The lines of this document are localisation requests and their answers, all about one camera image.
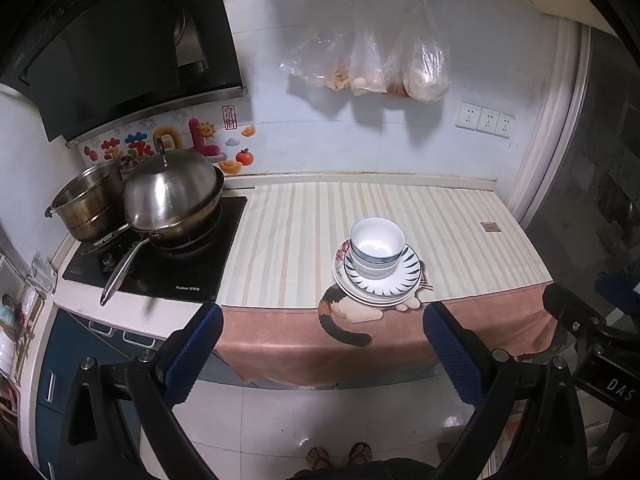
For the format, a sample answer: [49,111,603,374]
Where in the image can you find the floral rim plate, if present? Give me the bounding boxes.
[333,240,357,278]

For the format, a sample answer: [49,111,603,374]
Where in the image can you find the white wall socket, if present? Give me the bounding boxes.
[455,101,482,131]
[476,107,500,135]
[494,112,516,140]

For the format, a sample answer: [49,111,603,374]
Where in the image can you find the steel stock pot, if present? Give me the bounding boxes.
[45,159,127,244]

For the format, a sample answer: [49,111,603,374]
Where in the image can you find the person's left foot in sandal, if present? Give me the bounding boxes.
[305,445,332,471]

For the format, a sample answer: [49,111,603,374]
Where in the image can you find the person's foot in sandal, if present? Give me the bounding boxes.
[305,445,332,471]
[348,442,374,469]

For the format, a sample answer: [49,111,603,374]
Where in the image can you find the white plate with blue strokes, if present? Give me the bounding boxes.
[342,242,422,297]

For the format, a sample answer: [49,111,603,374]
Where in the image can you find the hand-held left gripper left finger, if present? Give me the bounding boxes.
[57,301,225,480]

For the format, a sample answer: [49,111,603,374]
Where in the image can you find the white bowl with blue rim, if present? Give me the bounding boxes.
[349,217,406,264]
[350,251,404,281]

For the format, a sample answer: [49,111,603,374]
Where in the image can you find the small clear plastic packet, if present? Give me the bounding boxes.
[29,254,57,295]

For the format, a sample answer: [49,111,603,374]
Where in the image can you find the steel domed wok lid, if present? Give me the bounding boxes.
[123,137,225,229]

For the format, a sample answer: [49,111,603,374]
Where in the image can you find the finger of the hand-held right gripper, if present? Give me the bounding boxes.
[542,284,621,346]
[595,271,640,316]

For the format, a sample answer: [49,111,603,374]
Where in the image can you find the black glass cooktop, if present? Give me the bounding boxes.
[61,195,249,297]

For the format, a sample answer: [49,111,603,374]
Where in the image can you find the steel wok with long handle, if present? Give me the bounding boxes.
[99,170,227,307]

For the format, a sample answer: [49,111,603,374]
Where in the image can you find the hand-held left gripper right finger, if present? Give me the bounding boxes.
[422,301,589,480]

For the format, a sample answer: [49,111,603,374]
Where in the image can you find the black range hood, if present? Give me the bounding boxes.
[0,0,249,144]

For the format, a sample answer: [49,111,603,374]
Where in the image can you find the blue kitchen cabinet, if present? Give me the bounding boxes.
[34,307,168,480]

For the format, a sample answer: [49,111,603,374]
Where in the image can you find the white door frame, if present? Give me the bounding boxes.
[509,15,592,222]

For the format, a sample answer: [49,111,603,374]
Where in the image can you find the person's right foot in sandal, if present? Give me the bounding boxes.
[348,442,374,469]

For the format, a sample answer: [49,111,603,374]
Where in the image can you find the striped cat print table mat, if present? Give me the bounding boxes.
[215,180,562,389]

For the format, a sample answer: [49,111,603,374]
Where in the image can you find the colourful wall stickers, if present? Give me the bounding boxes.
[82,104,257,177]

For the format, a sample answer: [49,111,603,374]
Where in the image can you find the clear plastic bag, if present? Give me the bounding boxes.
[348,0,389,97]
[402,0,451,104]
[384,42,409,99]
[278,24,352,93]

